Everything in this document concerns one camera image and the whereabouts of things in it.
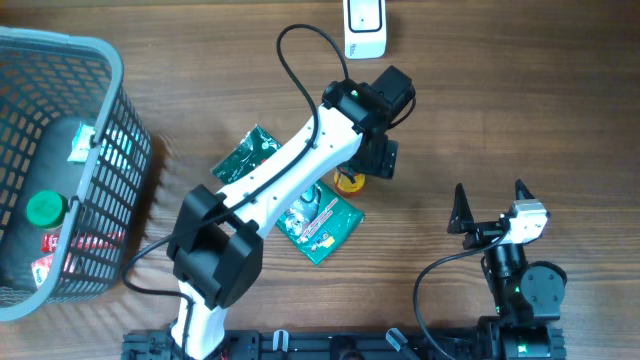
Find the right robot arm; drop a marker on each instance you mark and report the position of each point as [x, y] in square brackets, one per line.
[524, 293]

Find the green cap sauce bottle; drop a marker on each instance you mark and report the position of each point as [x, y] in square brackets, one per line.
[347, 184]

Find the white barcode scanner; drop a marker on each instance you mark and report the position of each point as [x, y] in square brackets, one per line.
[365, 29]

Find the pink tissue packet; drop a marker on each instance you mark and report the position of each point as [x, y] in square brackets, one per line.
[40, 269]

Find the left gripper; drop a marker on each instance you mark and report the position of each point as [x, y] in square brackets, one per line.
[382, 161]

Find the red coffee stick sachet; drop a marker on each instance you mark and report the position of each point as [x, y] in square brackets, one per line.
[49, 242]

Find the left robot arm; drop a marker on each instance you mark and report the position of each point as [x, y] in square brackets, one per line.
[217, 243]

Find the light blue wipes packet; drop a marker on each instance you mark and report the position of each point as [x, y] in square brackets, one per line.
[81, 144]

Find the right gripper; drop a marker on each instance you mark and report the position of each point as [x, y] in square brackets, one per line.
[461, 221]

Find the grey plastic mesh basket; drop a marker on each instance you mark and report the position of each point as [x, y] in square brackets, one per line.
[50, 84]

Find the green lid white jar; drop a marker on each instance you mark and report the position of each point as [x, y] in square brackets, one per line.
[46, 209]

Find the green 3M gloves packet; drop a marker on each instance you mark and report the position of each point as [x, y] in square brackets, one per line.
[317, 223]

